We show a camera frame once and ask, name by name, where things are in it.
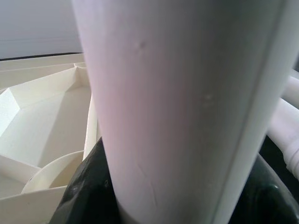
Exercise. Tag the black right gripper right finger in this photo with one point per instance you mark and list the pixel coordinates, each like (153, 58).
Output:
(271, 200)

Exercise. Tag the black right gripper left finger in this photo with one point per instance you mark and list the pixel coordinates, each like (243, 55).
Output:
(88, 193)

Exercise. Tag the white plastic table top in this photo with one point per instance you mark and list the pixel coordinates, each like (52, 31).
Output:
(42, 116)

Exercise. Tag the white plastic table leg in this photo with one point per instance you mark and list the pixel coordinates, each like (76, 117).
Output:
(287, 130)
(175, 105)
(292, 91)

